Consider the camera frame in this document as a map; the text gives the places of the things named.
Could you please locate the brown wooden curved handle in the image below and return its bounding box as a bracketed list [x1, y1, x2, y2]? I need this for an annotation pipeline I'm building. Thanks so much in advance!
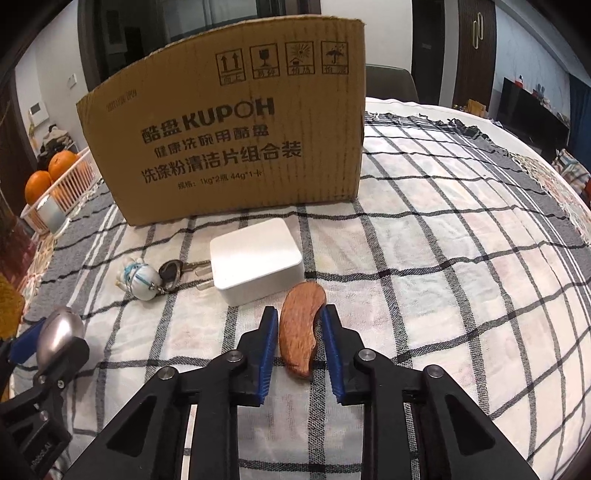
[279, 281, 327, 379]

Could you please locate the white astronaut keychain figure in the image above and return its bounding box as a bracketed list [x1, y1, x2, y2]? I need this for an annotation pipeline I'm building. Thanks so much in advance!
[115, 258, 165, 302]

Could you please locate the white power adapter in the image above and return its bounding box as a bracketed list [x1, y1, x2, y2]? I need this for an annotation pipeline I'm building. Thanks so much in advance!
[197, 218, 304, 307]

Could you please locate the black key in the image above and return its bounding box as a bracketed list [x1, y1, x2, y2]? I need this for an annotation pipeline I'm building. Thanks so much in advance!
[158, 259, 211, 293]

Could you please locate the white plastic fruit basket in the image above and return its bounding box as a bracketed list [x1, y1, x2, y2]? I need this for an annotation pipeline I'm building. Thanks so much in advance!
[20, 147, 102, 236]

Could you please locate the white cylinder speaker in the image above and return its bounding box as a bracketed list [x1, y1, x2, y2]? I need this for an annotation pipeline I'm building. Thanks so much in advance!
[36, 195, 67, 234]

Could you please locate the plaid grey white tablecloth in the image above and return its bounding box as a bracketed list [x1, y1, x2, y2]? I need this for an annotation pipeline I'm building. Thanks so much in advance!
[25, 114, 590, 479]

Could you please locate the orange front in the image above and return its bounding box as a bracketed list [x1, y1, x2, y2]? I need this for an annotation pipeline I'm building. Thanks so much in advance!
[24, 170, 53, 205]

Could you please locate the orange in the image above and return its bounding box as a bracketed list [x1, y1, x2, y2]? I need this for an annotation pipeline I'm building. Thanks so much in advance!
[24, 170, 53, 205]
[48, 150, 78, 182]

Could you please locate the orange back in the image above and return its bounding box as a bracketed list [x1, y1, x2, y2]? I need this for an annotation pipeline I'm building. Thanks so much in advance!
[48, 150, 78, 182]

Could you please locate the brown cardboard box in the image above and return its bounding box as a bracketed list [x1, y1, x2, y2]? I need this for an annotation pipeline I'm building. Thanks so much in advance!
[77, 15, 366, 226]

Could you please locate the patterned floral table mat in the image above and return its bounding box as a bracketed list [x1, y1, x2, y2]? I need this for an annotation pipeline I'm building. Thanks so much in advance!
[511, 149, 590, 245]

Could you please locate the grey chair right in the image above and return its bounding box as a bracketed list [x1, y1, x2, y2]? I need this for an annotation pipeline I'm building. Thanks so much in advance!
[366, 64, 419, 102]

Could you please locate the black tv cabinet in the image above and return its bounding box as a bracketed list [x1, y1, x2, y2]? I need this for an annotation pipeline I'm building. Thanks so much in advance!
[496, 78, 569, 163]

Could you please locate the dark wooden door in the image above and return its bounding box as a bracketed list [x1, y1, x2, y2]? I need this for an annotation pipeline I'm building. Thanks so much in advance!
[454, 0, 497, 107]

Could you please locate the wall intercom panel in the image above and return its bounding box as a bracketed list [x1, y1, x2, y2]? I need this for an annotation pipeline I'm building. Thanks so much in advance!
[28, 100, 49, 129]

